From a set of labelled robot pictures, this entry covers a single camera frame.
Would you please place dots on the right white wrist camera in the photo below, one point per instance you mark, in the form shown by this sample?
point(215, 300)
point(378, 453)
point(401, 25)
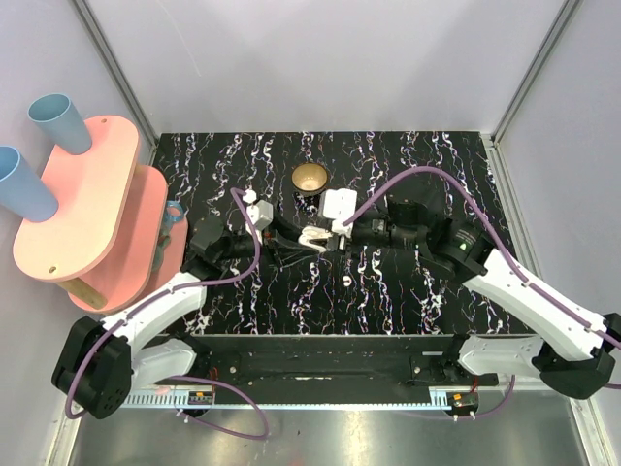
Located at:
point(338, 205)

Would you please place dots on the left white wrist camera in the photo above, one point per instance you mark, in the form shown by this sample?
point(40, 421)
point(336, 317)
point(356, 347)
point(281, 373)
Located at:
point(260, 212)

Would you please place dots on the rear light blue cup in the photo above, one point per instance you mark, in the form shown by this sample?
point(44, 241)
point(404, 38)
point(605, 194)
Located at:
point(57, 117)

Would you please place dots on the white earbud charging case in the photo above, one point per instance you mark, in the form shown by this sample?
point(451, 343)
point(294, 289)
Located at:
point(317, 238)

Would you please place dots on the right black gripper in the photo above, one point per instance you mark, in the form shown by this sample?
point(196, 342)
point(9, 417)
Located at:
point(354, 232)

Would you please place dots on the gold metal bowl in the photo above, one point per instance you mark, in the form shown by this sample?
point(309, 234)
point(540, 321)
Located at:
point(309, 178)

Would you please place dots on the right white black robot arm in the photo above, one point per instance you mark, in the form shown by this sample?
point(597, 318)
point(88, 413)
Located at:
point(570, 350)

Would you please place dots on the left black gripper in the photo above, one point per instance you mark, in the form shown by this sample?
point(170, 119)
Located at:
point(271, 241)

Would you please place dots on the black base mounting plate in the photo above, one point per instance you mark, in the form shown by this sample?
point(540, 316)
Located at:
point(320, 372)

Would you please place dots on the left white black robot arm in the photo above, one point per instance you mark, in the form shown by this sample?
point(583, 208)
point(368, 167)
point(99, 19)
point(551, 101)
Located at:
point(102, 361)

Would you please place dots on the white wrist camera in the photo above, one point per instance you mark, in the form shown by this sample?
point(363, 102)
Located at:
point(338, 205)
point(260, 212)

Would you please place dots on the pink two-tier wooden shelf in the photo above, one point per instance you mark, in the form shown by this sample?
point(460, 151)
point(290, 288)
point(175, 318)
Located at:
point(100, 244)

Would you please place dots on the front light blue cup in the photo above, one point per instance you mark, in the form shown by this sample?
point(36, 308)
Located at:
point(22, 190)

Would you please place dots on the light blue cup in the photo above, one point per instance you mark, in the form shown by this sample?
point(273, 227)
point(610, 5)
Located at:
point(22, 190)
point(57, 117)

